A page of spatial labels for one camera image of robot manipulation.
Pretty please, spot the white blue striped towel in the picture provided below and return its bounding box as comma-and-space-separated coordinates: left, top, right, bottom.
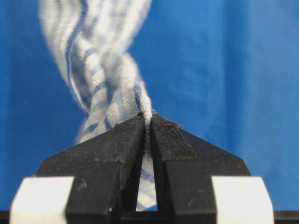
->
39, 0, 157, 211

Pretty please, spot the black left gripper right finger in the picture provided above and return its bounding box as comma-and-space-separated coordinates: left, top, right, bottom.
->
150, 114, 250, 224

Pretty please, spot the blue table cloth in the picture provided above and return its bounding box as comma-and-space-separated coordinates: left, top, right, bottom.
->
0, 0, 299, 210

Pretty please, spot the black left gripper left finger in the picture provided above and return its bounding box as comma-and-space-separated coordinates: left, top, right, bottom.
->
36, 115, 145, 224

